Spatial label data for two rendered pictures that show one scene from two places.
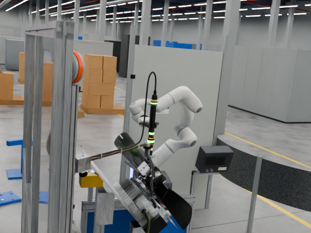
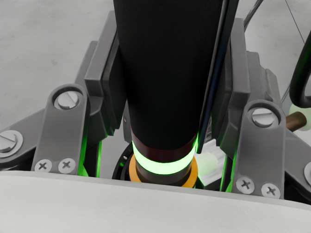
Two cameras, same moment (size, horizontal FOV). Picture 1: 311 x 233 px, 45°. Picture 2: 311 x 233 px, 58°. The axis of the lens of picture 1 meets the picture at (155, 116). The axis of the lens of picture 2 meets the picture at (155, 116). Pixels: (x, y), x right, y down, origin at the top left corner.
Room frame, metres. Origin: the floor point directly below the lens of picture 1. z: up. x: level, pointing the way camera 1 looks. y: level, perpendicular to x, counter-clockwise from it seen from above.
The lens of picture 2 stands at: (2.41, 0.05, 1.59)
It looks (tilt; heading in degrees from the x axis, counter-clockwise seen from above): 53 degrees down; 209
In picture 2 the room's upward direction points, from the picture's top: 1 degrees counter-clockwise
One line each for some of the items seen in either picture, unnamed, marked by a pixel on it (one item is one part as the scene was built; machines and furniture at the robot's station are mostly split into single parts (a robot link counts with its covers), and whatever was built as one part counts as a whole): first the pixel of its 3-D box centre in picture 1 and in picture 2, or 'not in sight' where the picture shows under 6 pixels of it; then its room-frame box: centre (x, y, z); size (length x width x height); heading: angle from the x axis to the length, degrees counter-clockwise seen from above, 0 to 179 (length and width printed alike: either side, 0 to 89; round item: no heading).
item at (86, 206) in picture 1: (140, 202); not in sight; (2.71, 0.05, 0.82); 0.90 x 0.04 x 0.08; 111
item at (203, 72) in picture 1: (173, 125); not in sight; (4.36, -0.22, 1.10); 1.21 x 0.05 x 2.20; 111
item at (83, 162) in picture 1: (78, 162); not in sight; (1.82, 0.37, 1.40); 0.10 x 0.07 x 0.08; 146
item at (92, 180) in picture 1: (90, 180); not in sight; (2.57, 0.42, 1.02); 0.16 x 0.10 x 0.11; 111
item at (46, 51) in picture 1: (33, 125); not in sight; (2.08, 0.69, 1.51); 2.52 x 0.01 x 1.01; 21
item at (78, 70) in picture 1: (69, 67); not in sight; (1.74, 0.42, 1.88); 0.17 x 0.15 x 0.16; 21
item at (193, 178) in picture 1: (193, 182); not in sight; (2.86, -0.35, 0.96); 0.03 x 0.03 x 0.20; 21
